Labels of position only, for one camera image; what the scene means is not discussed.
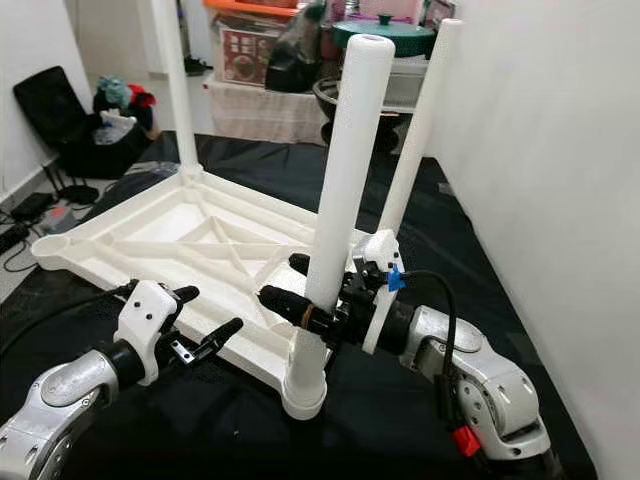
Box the grey box device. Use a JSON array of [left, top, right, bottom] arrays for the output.
[[43, 205, 76, 236]]

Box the white plastic wrapper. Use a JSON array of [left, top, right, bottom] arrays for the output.
[[98, 112, 141, 146]]

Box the clear plastic storage container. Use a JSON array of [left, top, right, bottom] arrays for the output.
[[390, 55, 429, 109]]

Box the black floor cable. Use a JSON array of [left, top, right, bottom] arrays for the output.
[[0, 175, 101, 276]]

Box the black plastic bag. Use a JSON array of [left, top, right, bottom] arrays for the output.
[[265, 0, 336, 94]]

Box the black wok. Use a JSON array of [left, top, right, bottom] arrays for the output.
[[312, 78, 346, 151]]

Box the black tablecloth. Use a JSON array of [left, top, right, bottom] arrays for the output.
[[0, 130, 596, 480]]

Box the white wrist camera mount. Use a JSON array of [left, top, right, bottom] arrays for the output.
[[355, 228, 406, 353], [115, 280, 186, 386]]

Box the black power adapter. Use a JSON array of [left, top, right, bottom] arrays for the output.
[[0, 223, 36, 251], [12, 193, 56, 221]]

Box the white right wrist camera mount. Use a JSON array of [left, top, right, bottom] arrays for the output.
[[355, 228, 406, 353]]

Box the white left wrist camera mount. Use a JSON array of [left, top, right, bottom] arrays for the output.
[[115, 280, 186, 386]]

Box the red cloth item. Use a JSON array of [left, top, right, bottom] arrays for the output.
[[130, 86, 158, 111]]

